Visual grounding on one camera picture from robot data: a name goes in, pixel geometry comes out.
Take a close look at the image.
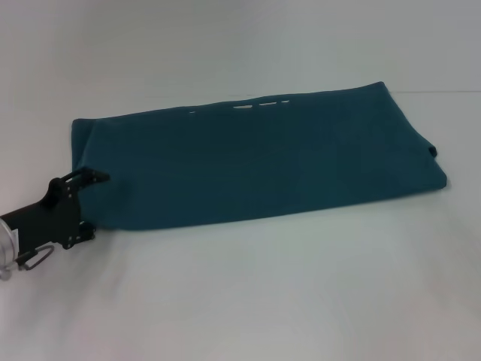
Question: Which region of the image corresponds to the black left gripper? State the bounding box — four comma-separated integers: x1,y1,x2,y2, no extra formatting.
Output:
0,167,111,251

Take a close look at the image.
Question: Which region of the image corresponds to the teal blue t-shirt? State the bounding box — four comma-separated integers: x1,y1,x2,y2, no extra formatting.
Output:
70,80,449,231

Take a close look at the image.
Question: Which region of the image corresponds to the dark red left gripper cable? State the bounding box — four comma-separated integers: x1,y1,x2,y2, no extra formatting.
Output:
14,244,56,272

